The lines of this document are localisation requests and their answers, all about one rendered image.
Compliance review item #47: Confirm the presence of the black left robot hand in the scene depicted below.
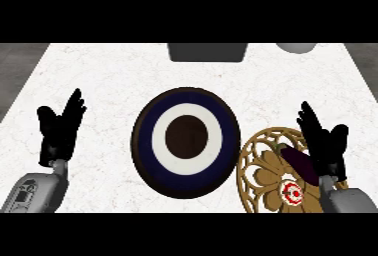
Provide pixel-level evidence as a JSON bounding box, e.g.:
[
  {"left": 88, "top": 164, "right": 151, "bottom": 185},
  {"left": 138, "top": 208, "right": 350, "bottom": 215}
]
[{"left": 36, "top": 88, "right": 89, "bottom": 168}]

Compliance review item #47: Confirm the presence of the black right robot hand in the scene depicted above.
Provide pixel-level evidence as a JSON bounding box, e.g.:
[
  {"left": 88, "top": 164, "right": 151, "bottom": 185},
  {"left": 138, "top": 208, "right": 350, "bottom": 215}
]
[{"left": 296, "top": 100, "right": 350, "bottom": 183}]

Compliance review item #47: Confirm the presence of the golden openwork round placemat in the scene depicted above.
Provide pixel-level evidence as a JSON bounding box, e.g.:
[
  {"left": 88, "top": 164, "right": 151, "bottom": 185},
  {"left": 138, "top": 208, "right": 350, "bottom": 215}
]
[{"left": 237, "top": 126, "right": 350, "bottom": 214}]

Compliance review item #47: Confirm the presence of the red white cupcake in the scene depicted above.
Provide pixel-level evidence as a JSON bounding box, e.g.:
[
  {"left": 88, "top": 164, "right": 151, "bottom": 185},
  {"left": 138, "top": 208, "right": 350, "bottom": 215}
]
[{"left": 280, "top": 180, "right": 306, "bottom": 205}]

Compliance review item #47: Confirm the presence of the blue white ringed plate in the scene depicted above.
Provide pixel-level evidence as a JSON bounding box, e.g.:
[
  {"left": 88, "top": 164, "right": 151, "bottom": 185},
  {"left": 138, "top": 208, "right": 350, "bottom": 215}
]
[{"left": 130, "top": 86, "right": 243, "bottom": 200}]

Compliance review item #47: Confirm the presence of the dark purple eggplant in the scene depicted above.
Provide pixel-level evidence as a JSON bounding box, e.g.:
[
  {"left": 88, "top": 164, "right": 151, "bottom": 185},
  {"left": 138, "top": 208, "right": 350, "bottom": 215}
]
[{"left": 275, "top": 142, "right": 322, "bottom": 186}]

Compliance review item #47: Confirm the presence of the pale grey round object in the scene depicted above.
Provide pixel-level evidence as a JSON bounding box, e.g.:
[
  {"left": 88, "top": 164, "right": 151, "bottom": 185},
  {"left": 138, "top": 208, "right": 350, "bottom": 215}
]
[{"left": 275, "top": 43, "right": 319, "bottom": 55}]

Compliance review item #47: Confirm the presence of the dark grey box appliance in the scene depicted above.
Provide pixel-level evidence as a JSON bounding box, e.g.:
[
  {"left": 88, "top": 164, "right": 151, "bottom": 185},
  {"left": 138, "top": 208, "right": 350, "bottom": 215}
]
[{"left": 167, "top": 43, "right": 250, "bottom": 63}]

